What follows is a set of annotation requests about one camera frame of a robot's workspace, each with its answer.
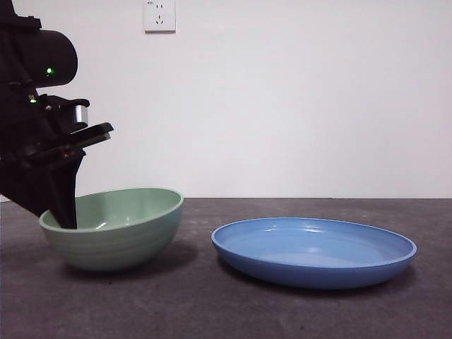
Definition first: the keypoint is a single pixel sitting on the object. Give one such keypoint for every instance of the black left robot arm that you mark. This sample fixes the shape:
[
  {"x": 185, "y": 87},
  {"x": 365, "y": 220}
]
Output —
[{"x": 53, "y": 53}]

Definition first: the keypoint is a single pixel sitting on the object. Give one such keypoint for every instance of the blue plate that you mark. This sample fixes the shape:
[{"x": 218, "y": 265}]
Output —
[{"x": 314, "y": 268}]

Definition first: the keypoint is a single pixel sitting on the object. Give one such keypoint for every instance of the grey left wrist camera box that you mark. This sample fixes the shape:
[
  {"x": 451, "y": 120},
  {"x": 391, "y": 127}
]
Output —
[{"x": 80, "y": 113}]

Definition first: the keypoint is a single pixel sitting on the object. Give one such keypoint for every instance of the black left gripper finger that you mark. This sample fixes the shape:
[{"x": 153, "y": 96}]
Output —
[
  {"x": 24, "y": 187},
  {"x": 67, "y": 190}
]

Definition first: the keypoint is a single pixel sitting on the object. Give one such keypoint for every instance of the white wall socket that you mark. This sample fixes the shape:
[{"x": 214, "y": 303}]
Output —
[{"x": 160, "y": 16}]

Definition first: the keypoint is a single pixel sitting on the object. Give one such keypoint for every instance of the green bowl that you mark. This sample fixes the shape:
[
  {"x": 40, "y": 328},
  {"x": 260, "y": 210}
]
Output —
[{"x": 116, "y": 243}]

